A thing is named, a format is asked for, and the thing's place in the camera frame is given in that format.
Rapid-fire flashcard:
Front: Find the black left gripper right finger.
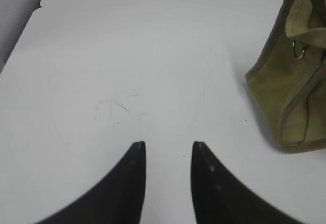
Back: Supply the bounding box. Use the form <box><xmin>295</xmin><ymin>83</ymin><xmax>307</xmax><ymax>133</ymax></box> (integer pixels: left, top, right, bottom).
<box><xmin>191</xmin><ymin>142</ymin><xmax>299</xmax><ymax>223</ymax></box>

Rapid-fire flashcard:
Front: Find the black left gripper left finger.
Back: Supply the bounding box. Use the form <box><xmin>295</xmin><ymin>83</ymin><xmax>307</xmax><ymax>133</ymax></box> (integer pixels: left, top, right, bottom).
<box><xmin>41</xmin><ymin>142</ymin><xmax>146</xmax><ymax>224</ymax></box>

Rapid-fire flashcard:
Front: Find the olive yellow canvas bag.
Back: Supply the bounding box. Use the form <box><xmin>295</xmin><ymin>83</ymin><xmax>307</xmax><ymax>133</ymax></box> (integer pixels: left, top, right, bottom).
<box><xmin>245</xmin><ymin>0</ymin><xmax>325</xmax><ymax>153</ymax></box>

